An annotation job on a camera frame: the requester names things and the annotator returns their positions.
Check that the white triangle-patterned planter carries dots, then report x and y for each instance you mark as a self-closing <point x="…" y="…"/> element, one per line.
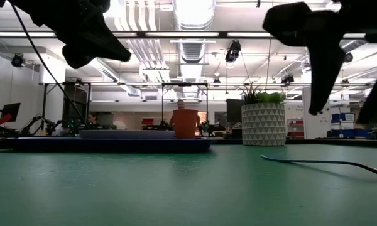
<point x="264" y="125"/>

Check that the blue storage bins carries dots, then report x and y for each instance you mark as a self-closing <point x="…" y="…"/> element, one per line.
<point x="342" y="122"/>

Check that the dark blue tray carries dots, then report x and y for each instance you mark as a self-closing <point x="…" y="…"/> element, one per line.
<point x="97" y="145"/>

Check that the black overhead light bar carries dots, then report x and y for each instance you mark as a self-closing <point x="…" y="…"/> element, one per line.
<point x="182" y="34"/>

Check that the black background robot arm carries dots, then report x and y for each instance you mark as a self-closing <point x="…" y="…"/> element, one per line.
<point x="34" y="122"/>

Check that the person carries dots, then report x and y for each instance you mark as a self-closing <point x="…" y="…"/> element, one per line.
<point x="93" y="120"/>
<point x="180" y="104"/>

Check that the small black tilted monitor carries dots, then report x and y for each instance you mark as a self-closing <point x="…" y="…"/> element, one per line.
<point x="12" y="111"/>

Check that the red padded object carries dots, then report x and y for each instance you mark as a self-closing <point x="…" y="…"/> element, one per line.
<point x="1" y="120"/>

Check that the black ceiling spotlight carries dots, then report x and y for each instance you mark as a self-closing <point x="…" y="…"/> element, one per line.
<point x="18" y="60"/>
<point x="348" y="57"/>
<point x="287" y="79"/>

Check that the blue-grey plate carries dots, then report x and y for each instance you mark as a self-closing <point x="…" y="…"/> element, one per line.
<point x="125" y="134"/>

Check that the red shelf bins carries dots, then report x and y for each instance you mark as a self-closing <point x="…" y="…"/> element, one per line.
<point x="296" y="125"/>

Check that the wide black station frame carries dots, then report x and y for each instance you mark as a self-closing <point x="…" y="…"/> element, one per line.
<point x="88" y="103"/>

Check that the white square column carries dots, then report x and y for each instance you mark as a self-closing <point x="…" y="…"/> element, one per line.
<point x="304" y="125"/>

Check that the black computer monitor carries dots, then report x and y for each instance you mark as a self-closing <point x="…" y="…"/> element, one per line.
<point x="234" y="110"/>

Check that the black hanging overhead camera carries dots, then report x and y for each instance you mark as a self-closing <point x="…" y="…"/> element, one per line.
<point x="233" y="51"/>

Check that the red storage bin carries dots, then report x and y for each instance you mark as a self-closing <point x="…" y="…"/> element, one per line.
<point x="147" y="121"/>

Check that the green potted plant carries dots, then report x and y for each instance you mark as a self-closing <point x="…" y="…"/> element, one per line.
<point x="270" y="97"/>

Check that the narrow black station frame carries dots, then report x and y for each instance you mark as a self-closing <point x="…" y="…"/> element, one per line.
<point x="162" y="106"/>

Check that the orange plastic cup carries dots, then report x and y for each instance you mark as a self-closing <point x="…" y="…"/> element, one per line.
<point x="185" y="124"/>

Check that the round silver ventilation duct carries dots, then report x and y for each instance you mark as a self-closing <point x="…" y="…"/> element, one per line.
<point x="193" y="51"/>

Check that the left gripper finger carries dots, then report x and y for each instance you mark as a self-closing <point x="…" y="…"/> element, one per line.
<point x="107" y="44"/>
<point x="75" y="56"/>

